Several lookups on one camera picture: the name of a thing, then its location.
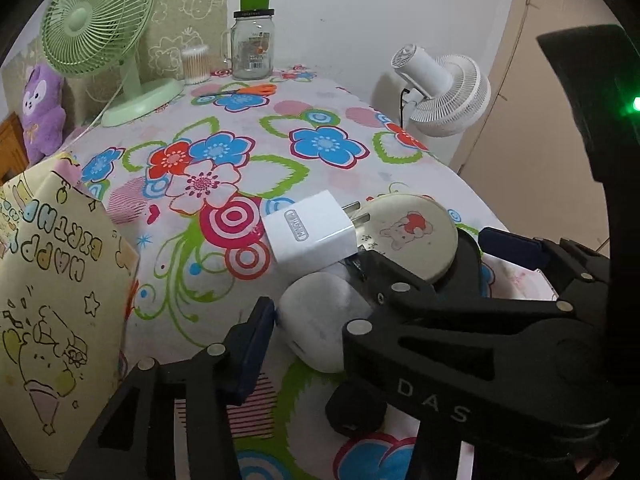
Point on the black round case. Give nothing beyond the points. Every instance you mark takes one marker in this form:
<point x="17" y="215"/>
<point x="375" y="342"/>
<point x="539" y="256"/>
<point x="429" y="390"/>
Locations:
<point x="464" y="276"/>

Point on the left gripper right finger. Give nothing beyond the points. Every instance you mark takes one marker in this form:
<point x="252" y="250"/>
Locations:
<point x="515" y="378"/>

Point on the cream round compact mirror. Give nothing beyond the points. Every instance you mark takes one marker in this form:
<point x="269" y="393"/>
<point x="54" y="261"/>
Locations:
<point x="413" y="231"/>

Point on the green desk fan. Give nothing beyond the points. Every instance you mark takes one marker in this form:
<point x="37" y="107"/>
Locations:
<point x="82" y="38"/>

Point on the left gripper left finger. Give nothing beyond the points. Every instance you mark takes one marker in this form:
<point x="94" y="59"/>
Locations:
<point x="134" y="436"/>

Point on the white wall charger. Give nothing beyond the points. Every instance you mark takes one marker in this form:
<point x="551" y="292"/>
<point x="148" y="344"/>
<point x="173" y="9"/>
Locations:
<point x="314" y="233"/>

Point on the beige cartoon cardboard panel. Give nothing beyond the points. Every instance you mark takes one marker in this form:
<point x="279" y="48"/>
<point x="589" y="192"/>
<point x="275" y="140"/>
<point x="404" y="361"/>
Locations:
<point x="174" y="25"/>

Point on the cotton swab container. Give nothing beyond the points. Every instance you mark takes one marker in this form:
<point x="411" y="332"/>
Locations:
<point x="195" y="64"/>

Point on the orange scissors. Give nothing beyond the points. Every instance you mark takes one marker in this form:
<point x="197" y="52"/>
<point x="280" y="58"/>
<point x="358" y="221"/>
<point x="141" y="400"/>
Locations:
<point x="258" y="90"/>

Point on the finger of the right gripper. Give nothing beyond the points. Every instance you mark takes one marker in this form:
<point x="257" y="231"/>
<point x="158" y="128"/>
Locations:
<point x="518" y="264"/>

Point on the white standing fan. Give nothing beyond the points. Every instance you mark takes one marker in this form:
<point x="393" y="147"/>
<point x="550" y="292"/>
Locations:
<point x="443" y="96"/>

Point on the purple plush toy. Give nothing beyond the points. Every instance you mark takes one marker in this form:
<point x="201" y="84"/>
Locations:
<point x="43" y="116"/>

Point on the glass jar green lid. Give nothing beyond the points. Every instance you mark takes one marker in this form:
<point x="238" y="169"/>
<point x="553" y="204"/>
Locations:
<point x="247" y="46"/>

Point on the floral tablecloth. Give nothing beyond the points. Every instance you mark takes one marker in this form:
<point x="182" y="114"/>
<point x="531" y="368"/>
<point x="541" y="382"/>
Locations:
<point x="188" y="186"/>

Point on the beige door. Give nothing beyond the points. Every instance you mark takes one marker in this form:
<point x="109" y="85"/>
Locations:
<point x="525" y="158"/>

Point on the wooden chair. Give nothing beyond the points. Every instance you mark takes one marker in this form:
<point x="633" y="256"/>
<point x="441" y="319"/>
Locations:
<point x="13" y="158"/>

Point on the yellow cartoon storage box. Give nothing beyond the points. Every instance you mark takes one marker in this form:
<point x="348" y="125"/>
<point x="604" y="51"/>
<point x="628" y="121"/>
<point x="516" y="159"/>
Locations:
<point x="66" y="274"/>

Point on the white earbuds case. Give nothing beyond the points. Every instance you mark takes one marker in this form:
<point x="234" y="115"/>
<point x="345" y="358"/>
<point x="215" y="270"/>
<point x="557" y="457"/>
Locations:
<point x="311" y="314"/>

